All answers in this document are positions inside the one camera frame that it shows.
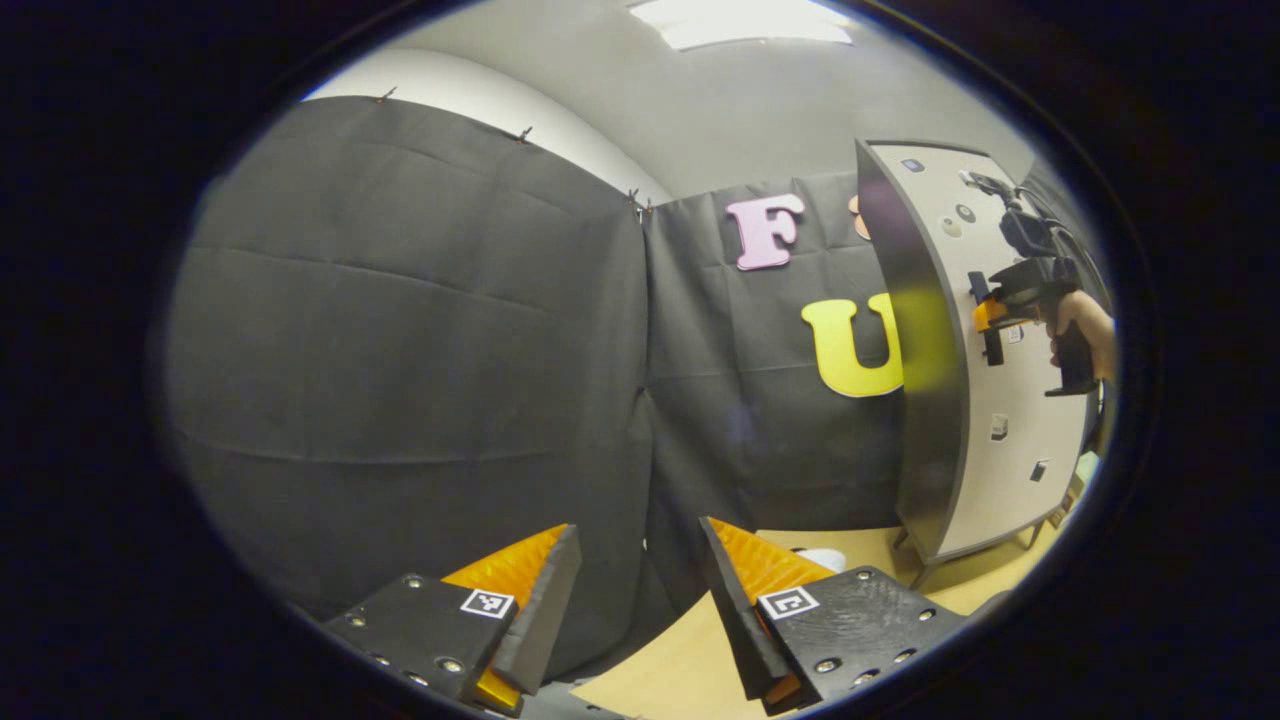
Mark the white plush toy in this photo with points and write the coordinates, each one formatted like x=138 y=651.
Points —
x=825 y=560

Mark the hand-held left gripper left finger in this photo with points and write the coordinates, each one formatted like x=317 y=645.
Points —
x=545 y=620

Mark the small metal clip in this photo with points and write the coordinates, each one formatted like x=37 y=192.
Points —
x=638 y=205

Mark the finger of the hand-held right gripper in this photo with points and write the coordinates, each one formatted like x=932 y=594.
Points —
x=990 y=314

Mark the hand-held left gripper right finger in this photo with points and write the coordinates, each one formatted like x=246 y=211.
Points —
x=735 y=620

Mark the dark grey cabinet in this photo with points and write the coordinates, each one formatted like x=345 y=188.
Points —
x=915 y=400

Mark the black backdrop cloth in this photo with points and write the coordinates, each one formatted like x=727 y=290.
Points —
x=400 y=350

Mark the ceiling light panel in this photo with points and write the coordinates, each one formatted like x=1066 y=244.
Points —
x=740 y=22

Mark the white cabinet door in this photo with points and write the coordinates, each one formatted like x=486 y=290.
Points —
x=1010 y=470

